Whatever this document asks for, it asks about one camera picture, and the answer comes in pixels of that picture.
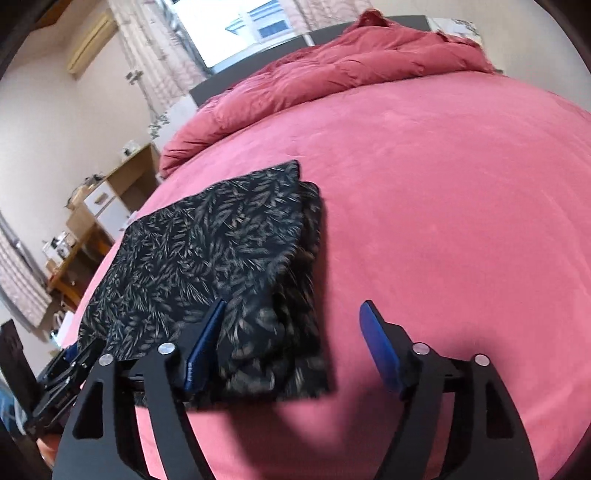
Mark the dark leaf-print pants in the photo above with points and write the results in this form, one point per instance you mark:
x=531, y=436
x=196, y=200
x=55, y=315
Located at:
x=194, y=240

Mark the wooden desk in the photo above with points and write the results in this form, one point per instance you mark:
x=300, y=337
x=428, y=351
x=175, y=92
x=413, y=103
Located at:
x=78, y=263

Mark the wooden shelf unit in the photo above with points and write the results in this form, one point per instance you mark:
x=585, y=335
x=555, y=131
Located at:
x=138, y=175

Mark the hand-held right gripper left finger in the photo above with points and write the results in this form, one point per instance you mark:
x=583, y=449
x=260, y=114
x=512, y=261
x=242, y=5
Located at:
x=203, y=350

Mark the dark headboard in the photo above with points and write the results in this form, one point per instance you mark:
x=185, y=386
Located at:
x=332, y=30

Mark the red duvet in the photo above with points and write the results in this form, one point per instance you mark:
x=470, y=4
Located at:
x=323, y=69

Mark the beige patterned curtain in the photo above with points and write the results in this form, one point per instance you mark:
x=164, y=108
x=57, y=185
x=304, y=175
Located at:
x=157, y=60
x=323, y=11
x=23, y=286

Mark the white drawer cabinet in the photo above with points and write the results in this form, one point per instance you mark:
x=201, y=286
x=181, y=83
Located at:
x=108, y=205

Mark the pink bed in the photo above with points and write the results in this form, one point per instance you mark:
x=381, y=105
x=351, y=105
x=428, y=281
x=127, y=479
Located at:
x=438, y=207

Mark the white patterned pillow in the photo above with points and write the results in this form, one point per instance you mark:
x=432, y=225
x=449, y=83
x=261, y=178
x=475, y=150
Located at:
x=457, y=26

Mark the bright window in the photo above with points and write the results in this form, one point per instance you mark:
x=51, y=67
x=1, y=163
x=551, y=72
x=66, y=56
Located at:
x=217, y=32

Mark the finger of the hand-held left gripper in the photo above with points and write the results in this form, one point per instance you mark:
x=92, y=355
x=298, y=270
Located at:
x=76, y=360
x=57, y=401

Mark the cream air conditioner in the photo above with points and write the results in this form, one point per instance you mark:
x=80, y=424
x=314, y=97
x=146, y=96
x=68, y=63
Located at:
x=90, y=44

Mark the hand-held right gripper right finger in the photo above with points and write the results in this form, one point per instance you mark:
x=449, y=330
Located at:
x=381, y=350

